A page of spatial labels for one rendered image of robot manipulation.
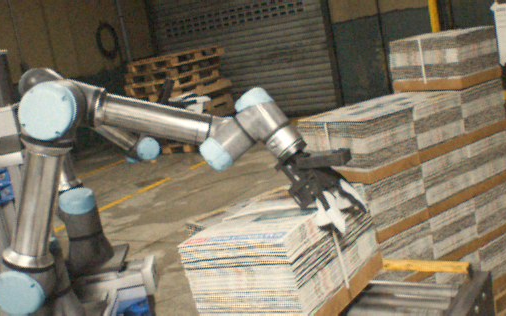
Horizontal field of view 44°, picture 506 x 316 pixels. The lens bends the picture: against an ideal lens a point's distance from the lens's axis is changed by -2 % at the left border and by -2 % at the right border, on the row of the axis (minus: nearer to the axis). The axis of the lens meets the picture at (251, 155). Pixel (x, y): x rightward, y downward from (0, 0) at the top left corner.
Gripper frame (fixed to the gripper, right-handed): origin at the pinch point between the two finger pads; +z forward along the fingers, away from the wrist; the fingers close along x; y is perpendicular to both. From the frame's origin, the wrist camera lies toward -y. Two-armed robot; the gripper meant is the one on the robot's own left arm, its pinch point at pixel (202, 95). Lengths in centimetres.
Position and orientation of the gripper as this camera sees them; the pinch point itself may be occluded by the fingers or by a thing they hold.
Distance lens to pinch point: 241.9
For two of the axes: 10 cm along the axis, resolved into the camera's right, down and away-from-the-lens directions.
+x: 4.8, 2.1, -8.5
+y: 1.2, 9.5, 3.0
